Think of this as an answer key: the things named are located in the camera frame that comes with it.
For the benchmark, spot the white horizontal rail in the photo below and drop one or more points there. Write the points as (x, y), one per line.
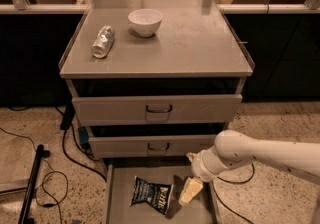
(224, 8)

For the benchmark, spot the white ceramic bowl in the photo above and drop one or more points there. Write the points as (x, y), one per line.
(145, 22)

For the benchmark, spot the grey drawer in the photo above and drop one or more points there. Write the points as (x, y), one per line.
(141, 110)
(149, 146)
(121, 173)

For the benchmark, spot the blue chip bag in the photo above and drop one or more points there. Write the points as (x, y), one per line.
(156, 195)

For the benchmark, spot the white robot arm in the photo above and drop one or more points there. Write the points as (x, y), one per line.
(232, 150)

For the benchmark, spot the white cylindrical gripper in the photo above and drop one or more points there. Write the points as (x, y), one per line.
(199, 165)

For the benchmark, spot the bottom grey drawer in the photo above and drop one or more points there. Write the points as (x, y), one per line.
(121, 173)

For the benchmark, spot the top grey drawer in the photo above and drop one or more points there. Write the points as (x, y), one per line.
(141, 110)

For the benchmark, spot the grey drawer cabinet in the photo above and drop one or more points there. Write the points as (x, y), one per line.
(193, 52)

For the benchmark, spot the black power adapter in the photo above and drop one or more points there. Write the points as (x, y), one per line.
(68, 116)

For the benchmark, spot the middle grey drawer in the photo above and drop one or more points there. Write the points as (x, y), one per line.
(149, 146)

